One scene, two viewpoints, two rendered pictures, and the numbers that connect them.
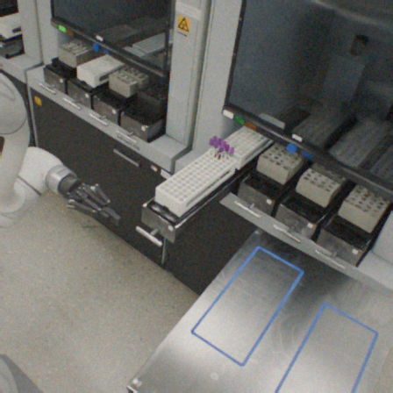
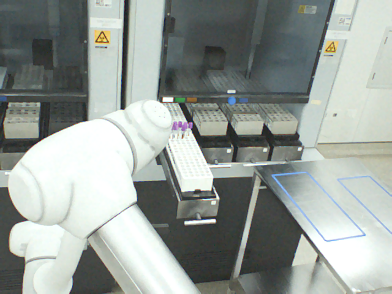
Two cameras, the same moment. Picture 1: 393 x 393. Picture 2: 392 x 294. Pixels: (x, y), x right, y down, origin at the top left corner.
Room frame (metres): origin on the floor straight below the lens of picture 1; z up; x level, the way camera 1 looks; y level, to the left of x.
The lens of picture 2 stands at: (0.27, 1.00, 1.65)
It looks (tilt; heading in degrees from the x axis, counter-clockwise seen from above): 30 degrees down; 310
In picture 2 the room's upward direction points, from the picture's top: 8 degrees clockwise
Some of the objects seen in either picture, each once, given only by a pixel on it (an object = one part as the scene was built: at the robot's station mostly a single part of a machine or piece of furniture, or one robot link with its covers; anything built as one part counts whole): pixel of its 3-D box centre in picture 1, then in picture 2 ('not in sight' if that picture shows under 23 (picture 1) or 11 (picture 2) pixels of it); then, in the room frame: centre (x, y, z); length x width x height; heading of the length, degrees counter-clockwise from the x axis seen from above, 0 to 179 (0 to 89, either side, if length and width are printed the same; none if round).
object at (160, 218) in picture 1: (219, 175); (177, 154); (1.24, -0.07, 0.78); 0.73 x 0.14 x 0.09; 148
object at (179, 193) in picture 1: (197, 181); (187, 161); (1.13, 0.01, 0.83); 0.30 x 0.10 x 0.06; 148
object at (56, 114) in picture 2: (161, 95); (67, 120); (1.58, 0.20, 0.85); 0.12 x 0.02 x 0.06; 58
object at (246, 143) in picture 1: (251, 140); (169, 119); (1.39, -0.16, 0.83); 0.30 x 0.10 x 0.06; 148
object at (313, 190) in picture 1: (314, 191); (248, 127); (1.15, -0.37, 0.85); 0.12 x 0.02 x 0.06; 57
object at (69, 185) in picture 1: (77, 191); not in sight; (1.08, 0.39, 0.75); 0.09 x 0.08 x 0.07; 58
